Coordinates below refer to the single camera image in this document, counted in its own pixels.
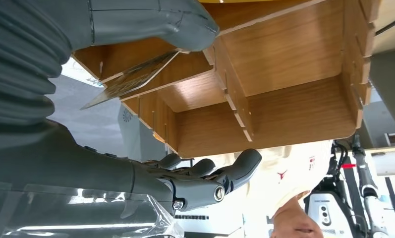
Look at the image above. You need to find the white raised counter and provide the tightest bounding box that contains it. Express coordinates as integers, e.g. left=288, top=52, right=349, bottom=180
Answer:
left=364, top=146, right=395, bottom=177

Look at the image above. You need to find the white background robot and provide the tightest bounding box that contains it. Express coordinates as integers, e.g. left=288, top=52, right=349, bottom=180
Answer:
left=304, top=133, right=392, bottom=238

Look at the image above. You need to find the person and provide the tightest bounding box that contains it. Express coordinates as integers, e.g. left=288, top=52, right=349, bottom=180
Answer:
left=174, top=140, right=333, bottom=238

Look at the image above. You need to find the wooden divided box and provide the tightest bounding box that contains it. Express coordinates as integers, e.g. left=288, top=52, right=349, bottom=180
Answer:
left=71, top=0, right=383, bottom=160

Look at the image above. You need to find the grey laptop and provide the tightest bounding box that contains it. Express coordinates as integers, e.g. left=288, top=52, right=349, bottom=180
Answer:
left=369, top=46, right=395, bottom=135

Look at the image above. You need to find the beige wooden desk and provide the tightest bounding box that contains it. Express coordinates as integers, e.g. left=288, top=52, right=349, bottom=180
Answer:
left=369, top=0, right=395, bottom=55

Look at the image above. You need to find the black laptop power cable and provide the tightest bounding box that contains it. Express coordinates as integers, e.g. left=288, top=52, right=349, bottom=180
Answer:
left=374, top=11, right=395, bottom=36

